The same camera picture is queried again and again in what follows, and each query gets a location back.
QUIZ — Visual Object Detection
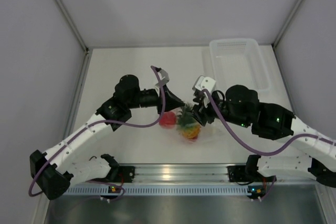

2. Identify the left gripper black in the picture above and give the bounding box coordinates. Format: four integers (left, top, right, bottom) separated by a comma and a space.
127, 84, 185, 116

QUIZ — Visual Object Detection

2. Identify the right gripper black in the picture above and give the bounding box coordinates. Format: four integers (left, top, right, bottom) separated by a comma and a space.
186, 92, 251, 129

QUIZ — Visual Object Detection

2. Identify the fake pineapple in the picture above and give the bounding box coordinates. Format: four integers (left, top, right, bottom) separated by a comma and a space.
176, 103, 201, 142

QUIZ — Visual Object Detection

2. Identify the fake red apple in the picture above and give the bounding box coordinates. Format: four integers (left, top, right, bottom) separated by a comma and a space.
159, 111, 177, 129

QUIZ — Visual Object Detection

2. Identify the clear zip top bag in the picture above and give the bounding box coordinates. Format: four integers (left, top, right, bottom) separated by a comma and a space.
159, 103, 225, 143

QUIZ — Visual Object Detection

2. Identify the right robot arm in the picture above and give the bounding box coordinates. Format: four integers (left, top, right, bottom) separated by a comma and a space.
192, 85, 335, 188

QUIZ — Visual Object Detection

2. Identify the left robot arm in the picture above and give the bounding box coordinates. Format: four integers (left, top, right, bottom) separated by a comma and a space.
29, 74, 184, 200

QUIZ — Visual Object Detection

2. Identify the white plastic basket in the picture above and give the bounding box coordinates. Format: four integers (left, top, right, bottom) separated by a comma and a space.
209, 38, 271, 93

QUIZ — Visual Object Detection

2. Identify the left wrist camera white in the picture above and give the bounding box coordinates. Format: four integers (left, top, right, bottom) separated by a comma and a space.
155, 67, 170, 91

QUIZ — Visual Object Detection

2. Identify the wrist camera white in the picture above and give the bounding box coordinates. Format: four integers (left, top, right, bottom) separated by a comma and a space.
192, 76, 216, 96
155, 67, 170, 91

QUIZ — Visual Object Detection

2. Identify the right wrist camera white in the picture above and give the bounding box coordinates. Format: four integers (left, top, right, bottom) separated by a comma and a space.
192, 76, 216, 96

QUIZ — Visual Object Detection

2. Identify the aluminium mounting rail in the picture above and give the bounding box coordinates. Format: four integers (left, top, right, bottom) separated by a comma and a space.
68, 163, 302, 183

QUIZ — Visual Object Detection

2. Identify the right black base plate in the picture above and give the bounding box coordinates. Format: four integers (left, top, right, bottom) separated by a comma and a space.
227, 165, 252, 184

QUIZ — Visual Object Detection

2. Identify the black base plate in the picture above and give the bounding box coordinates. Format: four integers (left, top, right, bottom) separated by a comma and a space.
110, 166, 135, 184
227, 165, 252, 184

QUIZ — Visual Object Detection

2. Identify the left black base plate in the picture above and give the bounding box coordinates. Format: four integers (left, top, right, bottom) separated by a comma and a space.
110, 166, 135, 184

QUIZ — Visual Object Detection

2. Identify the white slotted cable duct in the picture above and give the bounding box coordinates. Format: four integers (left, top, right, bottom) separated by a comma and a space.
65, 184, 252, 196

